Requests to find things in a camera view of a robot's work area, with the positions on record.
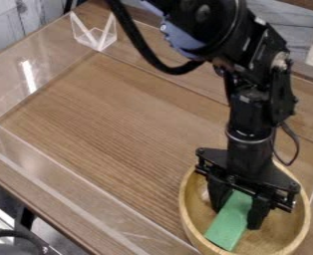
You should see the clear acrylic corner bracket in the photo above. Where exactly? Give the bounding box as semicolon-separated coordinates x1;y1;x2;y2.
69;12;117;52

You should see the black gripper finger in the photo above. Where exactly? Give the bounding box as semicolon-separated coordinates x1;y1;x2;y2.
207;175;232;212
247;196;271;230

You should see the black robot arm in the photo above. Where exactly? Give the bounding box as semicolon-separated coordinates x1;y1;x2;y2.
143;0;301;230

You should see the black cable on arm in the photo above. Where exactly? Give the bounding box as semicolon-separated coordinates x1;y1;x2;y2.
104;0;206;76

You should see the brown wooden bowl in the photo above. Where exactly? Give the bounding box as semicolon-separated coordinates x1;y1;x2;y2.
178;167;311;255

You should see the green rectangular block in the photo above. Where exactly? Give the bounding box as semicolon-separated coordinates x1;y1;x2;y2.
203;191;252;251

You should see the clear acrylic enclosure wall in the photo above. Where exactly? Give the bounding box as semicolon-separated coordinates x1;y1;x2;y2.
0;11;313;255

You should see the black cable under table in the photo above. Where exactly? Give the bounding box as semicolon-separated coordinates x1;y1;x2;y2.
0;228;49;255

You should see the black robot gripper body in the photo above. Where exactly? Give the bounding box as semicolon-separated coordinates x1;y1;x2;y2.
195;147;301;212

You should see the black table leg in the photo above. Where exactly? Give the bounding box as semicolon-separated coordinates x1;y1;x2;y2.
14;206;37;231

